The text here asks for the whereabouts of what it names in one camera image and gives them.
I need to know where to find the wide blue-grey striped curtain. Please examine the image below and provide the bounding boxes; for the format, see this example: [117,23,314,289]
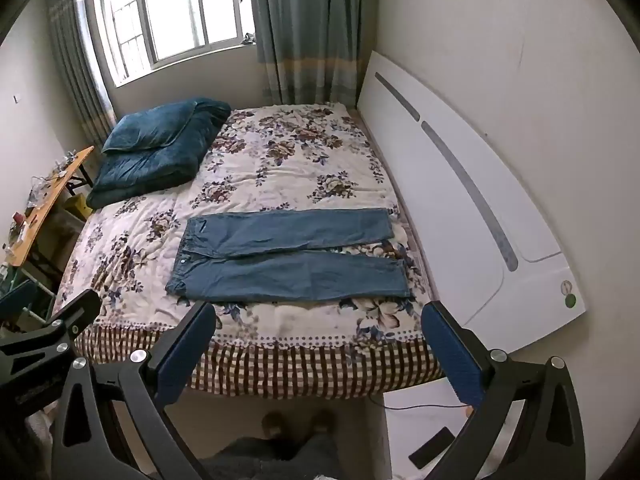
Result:
[247,0,363,107]

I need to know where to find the wooden folding desk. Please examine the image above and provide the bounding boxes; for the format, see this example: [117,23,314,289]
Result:
[5,146,95,267]

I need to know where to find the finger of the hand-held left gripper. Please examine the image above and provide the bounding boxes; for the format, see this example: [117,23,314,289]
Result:
[30,289,103,348]

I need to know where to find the white nightstand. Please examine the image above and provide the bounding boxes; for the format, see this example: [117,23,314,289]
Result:
[382,377,473,478]

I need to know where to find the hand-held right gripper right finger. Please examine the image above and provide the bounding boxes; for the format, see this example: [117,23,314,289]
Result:
[421,301,587,480]

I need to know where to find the blue pillow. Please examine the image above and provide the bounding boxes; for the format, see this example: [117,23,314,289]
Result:
[101,99,198,153]

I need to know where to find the yellow box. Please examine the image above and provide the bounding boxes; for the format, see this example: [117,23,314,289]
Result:
[62,195,89,222]

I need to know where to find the person's right shoe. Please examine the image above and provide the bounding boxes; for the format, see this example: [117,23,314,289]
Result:
[309,409,337,437]

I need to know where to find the window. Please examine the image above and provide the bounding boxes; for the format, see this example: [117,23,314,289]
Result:
[82,0,257,86]

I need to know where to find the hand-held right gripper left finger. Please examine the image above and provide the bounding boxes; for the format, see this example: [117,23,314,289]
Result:
[50,302,217,480]

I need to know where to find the blue denim pants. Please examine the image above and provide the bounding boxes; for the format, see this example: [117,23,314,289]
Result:
[165,207,412,305]

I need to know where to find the person's legs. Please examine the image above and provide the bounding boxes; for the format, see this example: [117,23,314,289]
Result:
[200,434,345,480]

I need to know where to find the person's left shoe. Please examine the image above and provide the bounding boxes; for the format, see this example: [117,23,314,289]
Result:
[262,410,290,442]

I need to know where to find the floral patterned table cloth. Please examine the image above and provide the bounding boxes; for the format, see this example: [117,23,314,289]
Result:
[52,101,443,401]

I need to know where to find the thin black cable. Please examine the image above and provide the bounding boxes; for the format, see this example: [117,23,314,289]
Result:
[367,392,468,411]

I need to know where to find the folded blue quilt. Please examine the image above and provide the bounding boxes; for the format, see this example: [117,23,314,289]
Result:
[86,97,232,210]

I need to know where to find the white headboard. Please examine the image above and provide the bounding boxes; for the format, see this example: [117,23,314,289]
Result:
[357,50,587,356]

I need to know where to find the black phone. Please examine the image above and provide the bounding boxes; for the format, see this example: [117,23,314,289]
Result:
[408,426,455,467]

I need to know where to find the person's shoe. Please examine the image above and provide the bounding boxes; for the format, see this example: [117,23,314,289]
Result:
[262,410,290,442]
[309,409,337,437]

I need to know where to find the narrow blue-grey striped curtain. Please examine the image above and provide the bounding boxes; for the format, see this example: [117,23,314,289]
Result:
[47,0,118,151]

